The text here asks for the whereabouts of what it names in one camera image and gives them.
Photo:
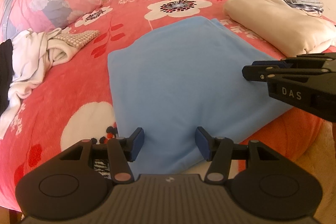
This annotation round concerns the cream folded garment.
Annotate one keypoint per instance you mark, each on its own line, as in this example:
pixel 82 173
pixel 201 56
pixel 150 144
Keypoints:
pixel 292 31

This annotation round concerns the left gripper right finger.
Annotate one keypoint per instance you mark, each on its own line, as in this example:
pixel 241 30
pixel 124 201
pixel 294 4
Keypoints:
pixel 258 179

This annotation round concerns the pink purple folded quilt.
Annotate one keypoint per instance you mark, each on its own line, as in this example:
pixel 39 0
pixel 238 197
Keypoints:
pixel 41 15

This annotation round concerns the white fleece garment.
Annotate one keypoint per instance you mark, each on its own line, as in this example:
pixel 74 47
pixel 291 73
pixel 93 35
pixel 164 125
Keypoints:
pixel 30 63

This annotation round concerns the light blue t-shirt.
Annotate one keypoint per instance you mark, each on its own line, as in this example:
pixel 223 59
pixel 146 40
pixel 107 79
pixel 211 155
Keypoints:
pixel 182 76

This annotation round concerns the black garment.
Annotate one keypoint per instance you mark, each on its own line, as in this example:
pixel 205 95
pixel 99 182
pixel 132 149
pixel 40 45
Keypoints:
pixel 6 72

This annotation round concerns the beige knit sweater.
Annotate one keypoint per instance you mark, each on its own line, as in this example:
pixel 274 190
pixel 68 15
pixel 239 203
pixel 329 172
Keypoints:
pixel 64 46

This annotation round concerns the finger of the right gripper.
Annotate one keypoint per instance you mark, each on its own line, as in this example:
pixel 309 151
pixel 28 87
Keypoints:
pixel 258 72
pixel 270 63

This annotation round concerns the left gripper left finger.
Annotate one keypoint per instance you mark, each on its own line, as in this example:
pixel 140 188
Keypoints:
pixel 79 179

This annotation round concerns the red floral bed blanket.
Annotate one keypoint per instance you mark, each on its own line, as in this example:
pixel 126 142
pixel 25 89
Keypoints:
pixel 74 102

